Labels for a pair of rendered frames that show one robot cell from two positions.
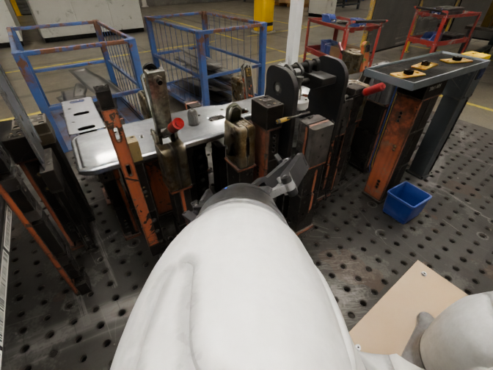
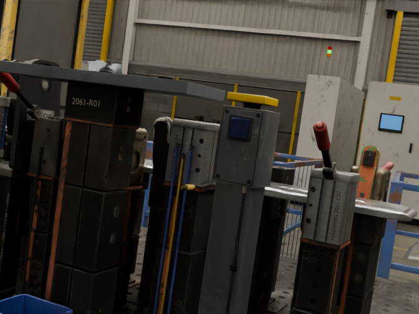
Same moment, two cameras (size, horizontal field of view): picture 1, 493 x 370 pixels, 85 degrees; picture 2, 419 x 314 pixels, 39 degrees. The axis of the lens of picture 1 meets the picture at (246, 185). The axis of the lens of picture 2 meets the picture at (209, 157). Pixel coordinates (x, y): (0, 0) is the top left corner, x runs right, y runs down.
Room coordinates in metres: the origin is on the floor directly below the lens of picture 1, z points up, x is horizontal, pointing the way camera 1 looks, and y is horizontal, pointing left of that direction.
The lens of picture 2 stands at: (0.39, -1.42, 1.12)
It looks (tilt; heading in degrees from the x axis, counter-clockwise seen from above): 4 degrees down; 57
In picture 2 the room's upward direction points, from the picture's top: 8 degrees clockwise
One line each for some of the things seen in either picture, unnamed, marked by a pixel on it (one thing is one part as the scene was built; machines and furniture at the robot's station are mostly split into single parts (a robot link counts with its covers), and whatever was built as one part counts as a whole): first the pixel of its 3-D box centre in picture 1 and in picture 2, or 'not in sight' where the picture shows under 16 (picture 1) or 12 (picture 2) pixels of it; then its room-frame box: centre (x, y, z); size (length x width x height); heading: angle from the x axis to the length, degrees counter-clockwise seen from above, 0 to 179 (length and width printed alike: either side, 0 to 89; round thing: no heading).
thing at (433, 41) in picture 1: (433, 45); not in sight; (4.36, -2.74, 0.49); 0.81 x 0.46 x 0.97; 115
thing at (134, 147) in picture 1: (147, 200); not in sight; (0.54, 0.27, 0.88); 0.04 x 0.04 x 0.36; 32
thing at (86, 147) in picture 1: (285, 100); (109, 157); (0.96, -0.14, 1.00); 1.38 x 0.22 x 0.02; 122
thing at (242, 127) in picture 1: (240, 181); not in sight; (0.62, 0.02, 0.88); 0.11 x 0.09 x 0.37; 32
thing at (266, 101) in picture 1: (263, 170); not in sight; (0.64, -0.05, 0.91); 0.07 x 0.05 x 0.42; 32
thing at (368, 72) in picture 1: (428, 67); (107, 80); (0.78, -0.50, 1.16); 0.37 x 0.14 x 0.02; 122
